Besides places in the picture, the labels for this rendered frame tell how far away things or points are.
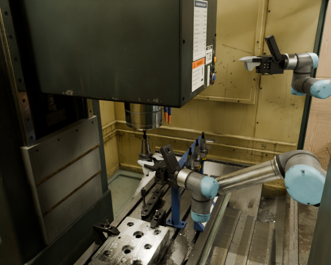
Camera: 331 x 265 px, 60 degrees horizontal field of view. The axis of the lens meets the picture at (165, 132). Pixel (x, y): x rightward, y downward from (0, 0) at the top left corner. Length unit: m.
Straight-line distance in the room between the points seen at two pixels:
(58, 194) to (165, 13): 0.98
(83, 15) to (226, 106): 1.31
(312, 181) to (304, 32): 1.20
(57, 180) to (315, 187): 1.09
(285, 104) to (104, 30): 1.37
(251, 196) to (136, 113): 1.25
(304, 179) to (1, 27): 1.15
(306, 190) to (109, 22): 0.83
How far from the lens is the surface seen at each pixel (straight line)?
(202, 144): 1.58
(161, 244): 1.35
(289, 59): 1.43
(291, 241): 1.74
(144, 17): 0.97
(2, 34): 1.23
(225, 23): 2.03
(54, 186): 1.47
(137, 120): 1.10
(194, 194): 1.10
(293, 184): 0.98
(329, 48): 3.60
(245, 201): 2.08
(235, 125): 2.14
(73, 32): 1.13
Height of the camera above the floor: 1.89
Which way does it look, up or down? 21 degrees down
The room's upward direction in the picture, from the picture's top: 1 degrees counter-clockwise
